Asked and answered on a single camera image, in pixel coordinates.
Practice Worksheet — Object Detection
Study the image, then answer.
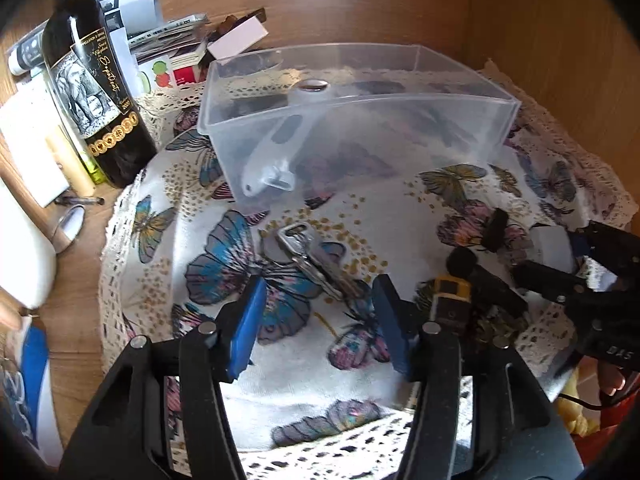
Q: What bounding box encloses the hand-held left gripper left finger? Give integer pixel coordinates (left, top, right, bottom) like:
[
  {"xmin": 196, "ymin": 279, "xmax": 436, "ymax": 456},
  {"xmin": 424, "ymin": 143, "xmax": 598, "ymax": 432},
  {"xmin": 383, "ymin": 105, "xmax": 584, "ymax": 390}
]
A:
[{"xmin": 60, "ymin": 275, "xmax": 268, "ymax": 480}]

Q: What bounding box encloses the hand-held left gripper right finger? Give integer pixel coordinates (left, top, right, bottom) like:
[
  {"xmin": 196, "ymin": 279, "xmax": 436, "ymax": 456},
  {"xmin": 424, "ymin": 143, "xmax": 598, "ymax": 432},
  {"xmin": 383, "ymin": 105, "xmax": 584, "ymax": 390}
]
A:
[{"xmin": 372, "ymin": 274, "xmax": 553, "ymax": 480}]

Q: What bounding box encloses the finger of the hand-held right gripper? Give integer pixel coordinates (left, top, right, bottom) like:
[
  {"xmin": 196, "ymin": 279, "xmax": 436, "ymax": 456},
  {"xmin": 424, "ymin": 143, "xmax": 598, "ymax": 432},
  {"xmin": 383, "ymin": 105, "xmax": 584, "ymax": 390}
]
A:
[
  {"xmin": 567, "ymin": 220, "xmax": 640, "ymax": 273},
  {"xmin": 510, "ymin": 260, "xmax": 601, "ymax": 311}
]

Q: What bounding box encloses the small white block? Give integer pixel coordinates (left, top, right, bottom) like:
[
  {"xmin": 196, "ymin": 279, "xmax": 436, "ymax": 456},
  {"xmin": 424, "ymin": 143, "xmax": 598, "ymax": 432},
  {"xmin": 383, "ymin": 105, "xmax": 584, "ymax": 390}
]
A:
[{"xmin": 532, "ymin": 224, "xmax": 576, "ymax": 263}]

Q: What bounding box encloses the bunch of metal keys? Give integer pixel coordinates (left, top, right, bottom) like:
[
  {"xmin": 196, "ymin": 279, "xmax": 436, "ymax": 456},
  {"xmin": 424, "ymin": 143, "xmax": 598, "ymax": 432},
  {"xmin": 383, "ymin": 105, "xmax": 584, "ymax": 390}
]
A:
[{"xmin": 260, "ymin": 222, "xmax": 366, "ymax": 303}]

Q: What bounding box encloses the white plastic opener tool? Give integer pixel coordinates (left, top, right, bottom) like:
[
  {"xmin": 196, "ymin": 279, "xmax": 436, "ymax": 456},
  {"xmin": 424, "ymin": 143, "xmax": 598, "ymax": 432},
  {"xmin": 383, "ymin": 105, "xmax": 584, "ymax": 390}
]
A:
[{"xmin": 239, "ymin": 79, "xmax": 332, "ymax": 197}]

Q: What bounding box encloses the clear plastic container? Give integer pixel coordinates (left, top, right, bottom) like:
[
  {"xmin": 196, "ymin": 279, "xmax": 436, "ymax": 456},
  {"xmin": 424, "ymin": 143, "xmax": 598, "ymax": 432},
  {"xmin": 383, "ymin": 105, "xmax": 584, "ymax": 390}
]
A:
[{"xmin": 197, "ymin": 44, "xmax": 522, "ymax": 211}]

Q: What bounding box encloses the person's right hand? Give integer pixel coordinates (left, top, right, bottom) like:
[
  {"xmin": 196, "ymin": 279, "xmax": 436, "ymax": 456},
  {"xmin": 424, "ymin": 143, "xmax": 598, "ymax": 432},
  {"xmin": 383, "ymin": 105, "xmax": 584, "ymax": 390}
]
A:
[{"xmin": 597, "ymin": 359, "xmax": 633, "ymax": 397}]

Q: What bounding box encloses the black round-headed object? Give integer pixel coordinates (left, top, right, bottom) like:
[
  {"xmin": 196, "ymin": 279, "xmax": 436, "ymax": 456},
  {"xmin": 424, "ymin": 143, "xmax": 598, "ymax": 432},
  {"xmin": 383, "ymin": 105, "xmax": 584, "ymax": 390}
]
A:
[{"xmin": 445, "ymin": 247, "xmax": 532, "ymax": 323}]

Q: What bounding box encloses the yellow and black device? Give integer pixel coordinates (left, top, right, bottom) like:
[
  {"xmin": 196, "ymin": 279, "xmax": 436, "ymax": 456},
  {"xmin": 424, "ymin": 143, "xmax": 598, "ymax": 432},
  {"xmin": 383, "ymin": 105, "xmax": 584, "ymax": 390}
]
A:
[{"xmin": 429, "ymin": 272, "xmax": 476, "ymax": 336}]

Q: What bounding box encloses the black binder clip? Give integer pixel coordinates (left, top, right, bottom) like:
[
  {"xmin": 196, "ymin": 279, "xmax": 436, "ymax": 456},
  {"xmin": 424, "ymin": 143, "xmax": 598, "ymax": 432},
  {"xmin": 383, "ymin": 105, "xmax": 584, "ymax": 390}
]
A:
[{"xmin": 481, "ymin": 208, "xmax": 511, "ymax": 253}]

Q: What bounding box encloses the yellow cloth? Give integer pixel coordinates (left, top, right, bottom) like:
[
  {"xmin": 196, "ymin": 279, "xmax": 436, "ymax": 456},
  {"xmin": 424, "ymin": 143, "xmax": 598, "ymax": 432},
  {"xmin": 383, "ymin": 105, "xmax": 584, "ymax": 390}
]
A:
[{"xmin": 560, "ymin": 365, "xmax": 608, "ymax": 436}]

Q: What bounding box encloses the butterfly print lace tablecloth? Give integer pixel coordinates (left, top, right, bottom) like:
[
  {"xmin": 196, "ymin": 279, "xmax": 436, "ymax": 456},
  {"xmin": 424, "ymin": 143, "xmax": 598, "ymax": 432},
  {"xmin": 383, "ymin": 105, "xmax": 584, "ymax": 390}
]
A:
[{"xmin": 97, "ymin": 57, "xmax": 632, "ymax": 480}]

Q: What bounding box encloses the green bottle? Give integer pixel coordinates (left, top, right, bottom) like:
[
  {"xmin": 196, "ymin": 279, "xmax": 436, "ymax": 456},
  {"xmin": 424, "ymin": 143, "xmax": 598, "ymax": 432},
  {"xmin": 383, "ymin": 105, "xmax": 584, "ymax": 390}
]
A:
[{"xmin": 75, "ymin": 132, "xmax": 107, "ymax": 185}]

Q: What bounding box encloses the blue and white packet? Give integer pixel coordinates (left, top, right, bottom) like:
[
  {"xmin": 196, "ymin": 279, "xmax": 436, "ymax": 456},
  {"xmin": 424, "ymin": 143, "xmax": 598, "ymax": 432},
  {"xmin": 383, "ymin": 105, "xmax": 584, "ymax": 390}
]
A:
[{"xmin": 0, "ymin": 317, "xmax": 63, "ymax": 468}]

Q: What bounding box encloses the white plastic bottle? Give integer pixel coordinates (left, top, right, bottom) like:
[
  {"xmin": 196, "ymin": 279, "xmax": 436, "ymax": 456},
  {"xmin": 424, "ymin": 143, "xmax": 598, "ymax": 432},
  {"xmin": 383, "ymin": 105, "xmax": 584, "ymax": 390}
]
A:
[{"xmin": 0, "ymin": 175, "xmax": 57, "ymax": 311}]

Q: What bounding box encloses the beige cylinder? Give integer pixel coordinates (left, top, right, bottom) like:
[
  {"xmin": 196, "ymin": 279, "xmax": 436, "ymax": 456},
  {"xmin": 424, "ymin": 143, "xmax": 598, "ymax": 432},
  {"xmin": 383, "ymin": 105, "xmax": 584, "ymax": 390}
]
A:
[{"xmin": 45, "ymin": 124, "xmax": 97, "ymax": 197}]

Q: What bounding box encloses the fruit sticker sheet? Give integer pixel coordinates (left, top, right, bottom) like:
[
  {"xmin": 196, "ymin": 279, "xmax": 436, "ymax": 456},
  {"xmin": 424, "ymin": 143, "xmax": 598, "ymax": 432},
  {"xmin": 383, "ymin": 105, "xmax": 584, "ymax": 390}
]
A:
[{"xmin": 136, "ymin": 57, "xmax": 173, "ymax": 96}]

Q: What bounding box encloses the red booklet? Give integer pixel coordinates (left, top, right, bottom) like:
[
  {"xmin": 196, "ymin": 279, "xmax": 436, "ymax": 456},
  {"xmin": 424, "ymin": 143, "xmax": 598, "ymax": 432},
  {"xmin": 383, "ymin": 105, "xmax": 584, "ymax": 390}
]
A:
[{"xmin": 170, "ymin": 45, "xmax": 208, "ymax": 86}]

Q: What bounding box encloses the white paper box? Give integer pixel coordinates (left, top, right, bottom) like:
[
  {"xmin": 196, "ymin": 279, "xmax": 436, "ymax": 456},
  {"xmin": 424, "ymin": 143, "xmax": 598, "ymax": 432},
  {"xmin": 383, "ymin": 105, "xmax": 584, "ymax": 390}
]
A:
[{"xmin": 0, "ymin": 77, "xmax": 71, "ymax": 208}]

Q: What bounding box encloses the dark wine bottle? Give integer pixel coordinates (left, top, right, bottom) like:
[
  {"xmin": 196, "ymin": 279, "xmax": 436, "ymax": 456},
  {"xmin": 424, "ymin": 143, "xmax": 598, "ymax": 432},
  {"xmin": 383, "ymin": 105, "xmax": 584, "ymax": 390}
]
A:
[{"xmin": 42, "ymin": 0, "xmax": 159, "ymax": 189}]

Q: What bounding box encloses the white card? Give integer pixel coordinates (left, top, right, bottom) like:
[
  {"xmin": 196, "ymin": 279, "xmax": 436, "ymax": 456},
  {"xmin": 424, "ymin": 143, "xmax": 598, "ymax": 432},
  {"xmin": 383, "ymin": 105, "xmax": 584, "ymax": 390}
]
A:
[{"xmin": 206, "ymin": 17, "xmax": 267, "ymax": 61}]

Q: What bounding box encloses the stack of printed papers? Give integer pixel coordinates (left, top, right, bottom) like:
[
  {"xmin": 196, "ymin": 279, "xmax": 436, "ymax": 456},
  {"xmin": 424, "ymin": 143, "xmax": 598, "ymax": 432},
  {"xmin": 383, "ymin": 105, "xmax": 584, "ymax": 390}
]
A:
[{"xmin": 127, "ymin": 12, "xmax": 211, "ymax": 63}]

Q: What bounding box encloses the white tube with dark print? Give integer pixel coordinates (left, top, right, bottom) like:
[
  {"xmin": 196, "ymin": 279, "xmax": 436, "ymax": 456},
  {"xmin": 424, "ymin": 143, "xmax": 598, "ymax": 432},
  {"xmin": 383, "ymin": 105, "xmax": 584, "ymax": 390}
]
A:
[{"xmin": 7, "ymin": 29, "xmax": 48, "ymax": 76}]

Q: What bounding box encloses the black cable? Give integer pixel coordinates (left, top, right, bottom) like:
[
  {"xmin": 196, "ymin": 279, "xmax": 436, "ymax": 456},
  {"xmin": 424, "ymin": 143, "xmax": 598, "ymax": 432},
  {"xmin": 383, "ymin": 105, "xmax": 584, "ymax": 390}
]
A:
[{"xmin": 557, "ymin": 382, "xmax": 638, "ymax": 408}]

